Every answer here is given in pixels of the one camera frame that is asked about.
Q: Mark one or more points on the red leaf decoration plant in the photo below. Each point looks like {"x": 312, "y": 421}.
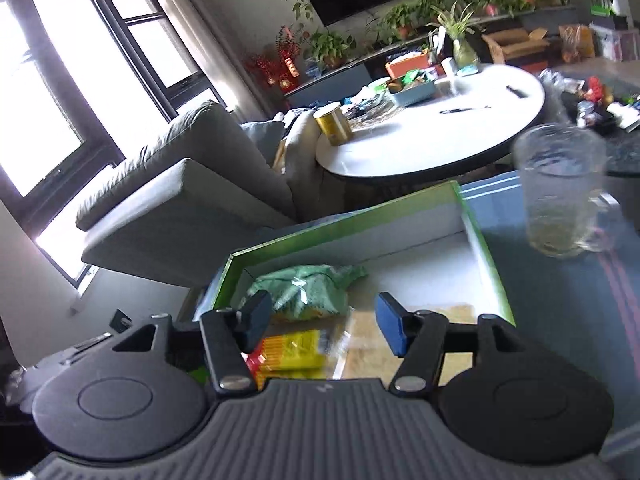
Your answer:
{"x": 280, "y": 60}

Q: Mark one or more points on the blue basket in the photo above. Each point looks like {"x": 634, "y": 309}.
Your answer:
{"x": 415, "y": 91}

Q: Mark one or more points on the black framed window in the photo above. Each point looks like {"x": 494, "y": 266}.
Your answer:
{"x": 45, "y": 85}
{"x": 150, "y": 35}

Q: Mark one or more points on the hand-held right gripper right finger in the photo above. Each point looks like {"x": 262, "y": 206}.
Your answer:
{"x": 392, "y": 327}

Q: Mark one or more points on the green snack bag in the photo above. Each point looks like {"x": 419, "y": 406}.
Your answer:
{"x": 305, "y": 290}

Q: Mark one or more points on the green cardboard box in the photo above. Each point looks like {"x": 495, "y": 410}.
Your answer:
{"x": 350, "y": 230}

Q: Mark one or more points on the wall socket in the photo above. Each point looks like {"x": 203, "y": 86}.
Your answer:
{"x": 120, "y": 320}

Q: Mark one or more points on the white bottle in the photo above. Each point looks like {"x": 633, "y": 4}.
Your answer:
{"x": 448, "y": 66}

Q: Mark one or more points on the orange lidded box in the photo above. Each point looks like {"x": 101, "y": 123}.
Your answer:
{"x": 407, "y": 62}

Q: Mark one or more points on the gold can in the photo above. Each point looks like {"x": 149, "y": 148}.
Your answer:
{"x": 332, "y": 122}

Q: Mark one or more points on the small green white box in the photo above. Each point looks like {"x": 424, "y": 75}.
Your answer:
{"x": 602, "y": 10}

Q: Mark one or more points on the yellow red snack packet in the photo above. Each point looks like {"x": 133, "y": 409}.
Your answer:
{"x": 290, "y": 355}

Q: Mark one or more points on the heap of papers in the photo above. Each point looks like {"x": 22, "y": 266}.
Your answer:
{"x": 370, "y": 105}

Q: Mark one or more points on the open brown cardboard box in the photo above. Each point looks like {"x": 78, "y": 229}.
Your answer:
{"x": 515, "y": 44}

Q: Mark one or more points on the dark television cabinet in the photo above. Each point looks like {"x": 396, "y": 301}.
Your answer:
{"x": 350, "y": 77}

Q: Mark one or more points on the round white table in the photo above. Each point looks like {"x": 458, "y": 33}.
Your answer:
{"x": 435, "y": 130}

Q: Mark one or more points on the black pen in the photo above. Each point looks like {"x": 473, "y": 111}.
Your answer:
{"x": 465, "y": 109}

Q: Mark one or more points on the grey armchair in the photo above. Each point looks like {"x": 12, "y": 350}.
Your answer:
{"x": 190, "y": 185}

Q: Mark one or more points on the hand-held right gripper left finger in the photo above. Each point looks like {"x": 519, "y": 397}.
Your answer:
{"x": 259, "y": 317}

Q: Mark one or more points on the clear storage bin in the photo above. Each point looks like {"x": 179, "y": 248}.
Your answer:
{"x": 620, "y": 42}

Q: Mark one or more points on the glass pitcher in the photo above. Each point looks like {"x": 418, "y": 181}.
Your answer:
{"x": 560, "y": 190}

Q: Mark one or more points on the spider plant in vase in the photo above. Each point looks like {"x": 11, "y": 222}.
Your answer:
{"x": 460, "y": 40}

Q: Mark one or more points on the dark marble table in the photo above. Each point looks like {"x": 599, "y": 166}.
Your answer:
{"x": 605, "y": 125}

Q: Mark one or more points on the beige curtain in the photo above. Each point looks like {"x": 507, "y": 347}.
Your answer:
{"x": 210, "y": 25}

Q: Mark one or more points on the orange paper bag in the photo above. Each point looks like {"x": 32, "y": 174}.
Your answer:
{"x": 575, "y": 42}

